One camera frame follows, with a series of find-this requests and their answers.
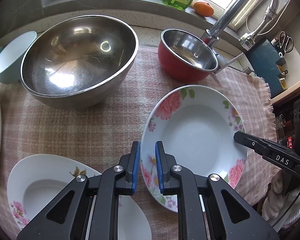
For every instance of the black scissors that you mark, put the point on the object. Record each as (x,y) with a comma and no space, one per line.
(286,44)

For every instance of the dark blue knife block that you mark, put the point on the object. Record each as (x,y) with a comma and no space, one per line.
(263,58)

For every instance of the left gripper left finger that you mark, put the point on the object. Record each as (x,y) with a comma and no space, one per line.
(87,208)

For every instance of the red steel bowl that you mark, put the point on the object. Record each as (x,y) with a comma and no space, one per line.
(185,57)

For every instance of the floral deep plate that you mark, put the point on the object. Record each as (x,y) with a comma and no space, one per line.
(196,125)

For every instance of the orange tangerine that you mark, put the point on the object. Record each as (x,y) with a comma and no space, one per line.
(203,8)

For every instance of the chrome soap dispenser pump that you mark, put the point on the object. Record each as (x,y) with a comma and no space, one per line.
(249,71)

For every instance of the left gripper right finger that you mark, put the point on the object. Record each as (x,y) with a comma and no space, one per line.
(208,207)

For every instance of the light blue ceramic bowl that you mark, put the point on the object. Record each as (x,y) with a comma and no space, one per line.
(11,57)

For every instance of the right white gloved hand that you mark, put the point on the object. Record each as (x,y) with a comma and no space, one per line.
(281,208)

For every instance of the white floral plate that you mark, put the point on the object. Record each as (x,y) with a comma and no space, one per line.
(36,180)

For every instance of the large steel mixing bowl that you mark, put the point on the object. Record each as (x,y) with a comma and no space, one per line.
(79,62)

